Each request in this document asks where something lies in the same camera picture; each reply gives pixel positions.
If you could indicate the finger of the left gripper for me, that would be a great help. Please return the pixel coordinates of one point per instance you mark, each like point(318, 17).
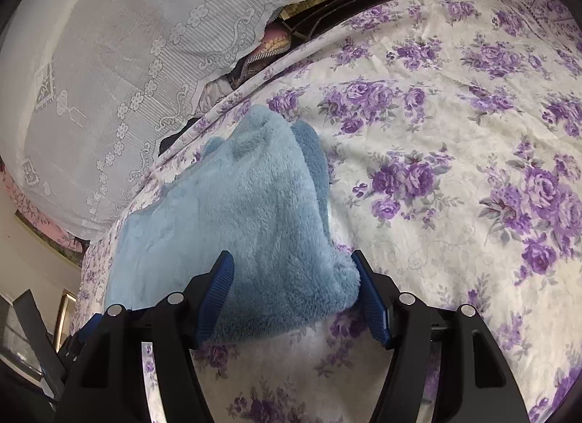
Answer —
point(85, 332)

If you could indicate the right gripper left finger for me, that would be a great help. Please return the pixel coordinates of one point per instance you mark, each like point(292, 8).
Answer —
point(106, 383)

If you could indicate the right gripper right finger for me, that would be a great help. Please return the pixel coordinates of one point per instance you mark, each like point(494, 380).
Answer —
point(475, 383)

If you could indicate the blue fleece baby jacket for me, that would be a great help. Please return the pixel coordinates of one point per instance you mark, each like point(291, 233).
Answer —
point(260, 194)

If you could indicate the pink floral cloth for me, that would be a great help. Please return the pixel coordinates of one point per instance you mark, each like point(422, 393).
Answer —
point(39, 221)

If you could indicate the purple floral bed sheet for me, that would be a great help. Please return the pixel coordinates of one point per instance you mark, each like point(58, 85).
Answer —
point(452, 130)

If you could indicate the white lace cover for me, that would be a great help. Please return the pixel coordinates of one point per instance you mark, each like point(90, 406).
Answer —
point(89, 89)

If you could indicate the wooden picture frame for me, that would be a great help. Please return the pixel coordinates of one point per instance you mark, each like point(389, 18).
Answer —
point(64, 319)

